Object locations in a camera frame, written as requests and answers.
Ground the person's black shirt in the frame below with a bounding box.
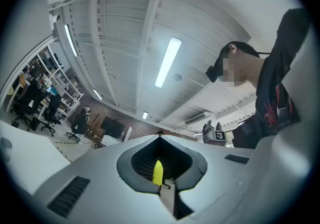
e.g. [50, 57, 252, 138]
[233, 8, 312, 149]

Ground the black wall television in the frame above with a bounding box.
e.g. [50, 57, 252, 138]
[100, 116, 125, 137]

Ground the black waste bin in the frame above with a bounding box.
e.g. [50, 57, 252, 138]
[30, 117, 41, 132]

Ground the black head camera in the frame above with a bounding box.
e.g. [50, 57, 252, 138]
[205, 54, 227, 83]

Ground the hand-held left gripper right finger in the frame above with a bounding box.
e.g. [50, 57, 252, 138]
[159, 135, 257, 224]

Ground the white air conditioner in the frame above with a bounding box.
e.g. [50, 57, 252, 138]
[184, 111, 211, 126]

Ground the white table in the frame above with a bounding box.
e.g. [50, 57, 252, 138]
[0, 120, 72, 195]

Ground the white security camera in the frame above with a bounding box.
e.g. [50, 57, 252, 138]
[48, 13, 62, 24]

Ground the white metal shelf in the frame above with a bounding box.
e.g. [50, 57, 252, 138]
[21, 45, 85, 125]

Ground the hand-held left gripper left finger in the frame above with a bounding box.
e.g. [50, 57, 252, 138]
[32, 135, 176, 224]

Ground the person's head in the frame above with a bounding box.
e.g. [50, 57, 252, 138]
[217, 41, 266, 88]

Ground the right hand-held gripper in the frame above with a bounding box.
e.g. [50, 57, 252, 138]
[202, 120, 229, 148]

